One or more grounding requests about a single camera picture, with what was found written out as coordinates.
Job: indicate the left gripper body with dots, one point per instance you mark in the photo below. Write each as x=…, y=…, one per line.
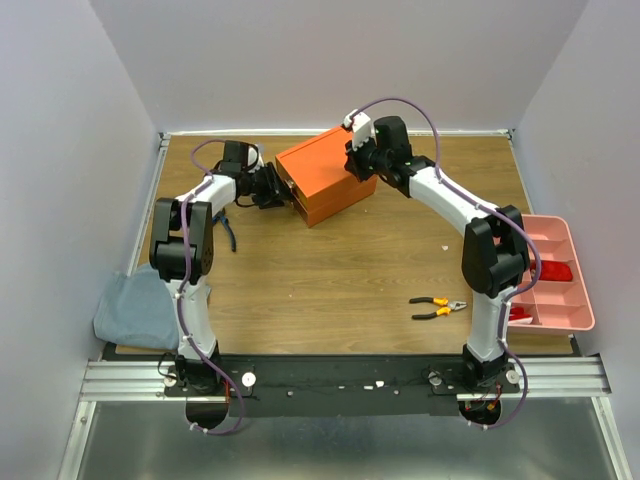
x=257, y=186

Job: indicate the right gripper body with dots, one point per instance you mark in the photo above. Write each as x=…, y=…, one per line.
x=360, y=161

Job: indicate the orange drawer cabinet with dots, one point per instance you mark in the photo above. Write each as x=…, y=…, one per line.
x=315, y=172

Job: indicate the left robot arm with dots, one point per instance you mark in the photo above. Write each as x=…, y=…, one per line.
x=181, y=248

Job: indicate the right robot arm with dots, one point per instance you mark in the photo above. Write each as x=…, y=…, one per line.
x=495, y=252

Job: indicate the blue cloth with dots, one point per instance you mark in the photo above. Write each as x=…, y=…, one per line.
x=140, y=311

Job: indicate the red white item in tray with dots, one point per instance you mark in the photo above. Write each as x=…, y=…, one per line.
x=520, y=316

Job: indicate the pink compartment tray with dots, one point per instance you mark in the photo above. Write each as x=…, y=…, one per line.
x=559, y=308

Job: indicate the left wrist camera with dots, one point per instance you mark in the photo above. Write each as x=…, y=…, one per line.
x=255, y=160

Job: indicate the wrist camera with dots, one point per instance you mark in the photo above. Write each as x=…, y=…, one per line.
x=361, y=127
x=255, y=160

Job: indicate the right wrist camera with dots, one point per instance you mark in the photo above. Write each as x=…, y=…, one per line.
x=361, y=127

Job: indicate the blue handled cutting pliers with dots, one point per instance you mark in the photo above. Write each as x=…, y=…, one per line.
x=220, y=218

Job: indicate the orange handled pliers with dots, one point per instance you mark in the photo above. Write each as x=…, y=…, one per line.
x=444, y=307

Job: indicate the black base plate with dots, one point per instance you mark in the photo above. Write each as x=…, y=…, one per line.
x=339, y=386

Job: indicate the aluminium rail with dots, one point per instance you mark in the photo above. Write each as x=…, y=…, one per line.
x=141, y=381

